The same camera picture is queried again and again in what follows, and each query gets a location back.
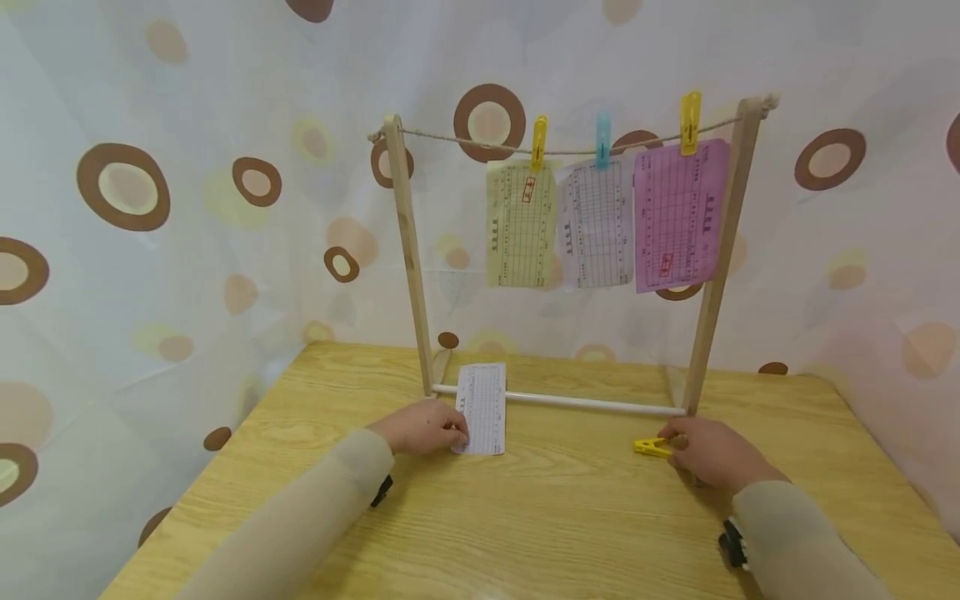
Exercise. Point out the person's right hand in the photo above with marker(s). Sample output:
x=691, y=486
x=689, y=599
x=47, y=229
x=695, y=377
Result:
x=716, y=454

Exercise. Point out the person's left hand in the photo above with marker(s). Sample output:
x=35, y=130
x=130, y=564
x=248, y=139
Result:
x=424, y=427

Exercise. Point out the person's right fingers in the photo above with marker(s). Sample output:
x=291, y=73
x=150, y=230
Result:
x=673, y=437

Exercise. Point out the person's left fingers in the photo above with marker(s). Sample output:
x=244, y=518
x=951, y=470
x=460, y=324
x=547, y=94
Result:
x=456, y=433

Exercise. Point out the white printed paper slip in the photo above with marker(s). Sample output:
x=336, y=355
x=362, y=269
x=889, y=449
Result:
x=484, y=404
x=596, y=225

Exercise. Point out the person's right forearm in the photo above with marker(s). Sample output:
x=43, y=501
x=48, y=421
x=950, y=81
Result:
x=802, y=542

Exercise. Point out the person's left forearm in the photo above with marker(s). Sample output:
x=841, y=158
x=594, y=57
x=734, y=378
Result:
x=300, y=521

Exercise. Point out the black wrist band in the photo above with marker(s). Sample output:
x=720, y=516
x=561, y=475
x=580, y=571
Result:
x=733, y=543
x=382, y=491

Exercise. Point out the yellow printed paper slip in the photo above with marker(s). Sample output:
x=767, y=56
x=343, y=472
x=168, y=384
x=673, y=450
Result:
x=521, y=225

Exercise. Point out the pink printed paper slip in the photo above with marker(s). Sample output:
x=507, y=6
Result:
x=679, y=217

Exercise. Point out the twine clothesline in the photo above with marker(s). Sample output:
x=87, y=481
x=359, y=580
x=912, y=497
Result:
x=465, y=142

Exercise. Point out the blue plastic clothespin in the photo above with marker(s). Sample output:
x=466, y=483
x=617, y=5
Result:
x=603, y=140

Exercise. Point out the large yellow plastic clothespin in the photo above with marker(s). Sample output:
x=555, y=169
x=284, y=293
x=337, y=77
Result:
x=690, y=122

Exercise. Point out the wooden drying rack frame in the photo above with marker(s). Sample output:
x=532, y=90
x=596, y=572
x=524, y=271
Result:
x=409, y=250

